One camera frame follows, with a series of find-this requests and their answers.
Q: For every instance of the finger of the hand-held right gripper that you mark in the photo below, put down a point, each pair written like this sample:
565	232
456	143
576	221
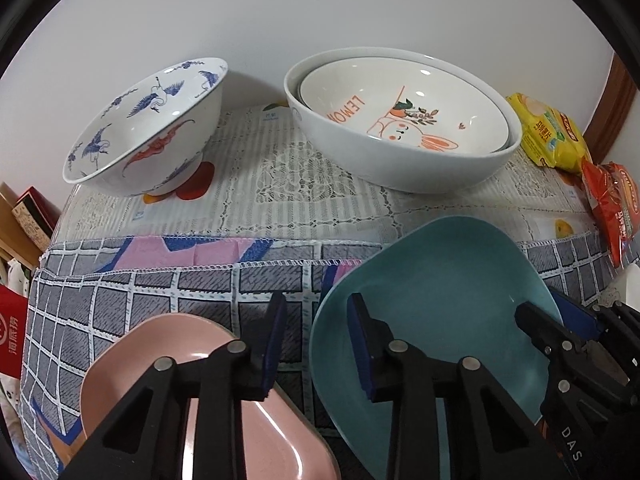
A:
577	312
542	330

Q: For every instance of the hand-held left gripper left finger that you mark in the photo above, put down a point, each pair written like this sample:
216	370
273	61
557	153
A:
272	347

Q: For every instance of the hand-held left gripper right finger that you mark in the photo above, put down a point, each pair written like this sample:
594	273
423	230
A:
357	342

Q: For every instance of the teal square plate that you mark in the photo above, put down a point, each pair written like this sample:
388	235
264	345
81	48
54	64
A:
440	270

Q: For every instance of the pink square plate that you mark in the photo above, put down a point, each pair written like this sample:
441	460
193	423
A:
125	360

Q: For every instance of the red snack packet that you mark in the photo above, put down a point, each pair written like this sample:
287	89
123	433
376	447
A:
610	210

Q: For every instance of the grey checked blanket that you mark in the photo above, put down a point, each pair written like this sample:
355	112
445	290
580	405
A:
150	300

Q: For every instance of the lace pattern tablecloth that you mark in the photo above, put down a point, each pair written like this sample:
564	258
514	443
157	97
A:
300	200

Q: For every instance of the yellow snack packet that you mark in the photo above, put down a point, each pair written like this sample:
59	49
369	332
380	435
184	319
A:
550	135

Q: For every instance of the large plain white bowl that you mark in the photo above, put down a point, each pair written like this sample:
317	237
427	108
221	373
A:
350	155

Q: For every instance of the white rabbit print bowl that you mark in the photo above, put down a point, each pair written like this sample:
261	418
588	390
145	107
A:
450	105

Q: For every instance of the blue crane pattern bowl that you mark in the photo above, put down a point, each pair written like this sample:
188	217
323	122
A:
150	125

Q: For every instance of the red paper bag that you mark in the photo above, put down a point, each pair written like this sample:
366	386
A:
12	330

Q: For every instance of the brown wooden door frame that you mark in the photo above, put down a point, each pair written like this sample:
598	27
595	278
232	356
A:
615	110

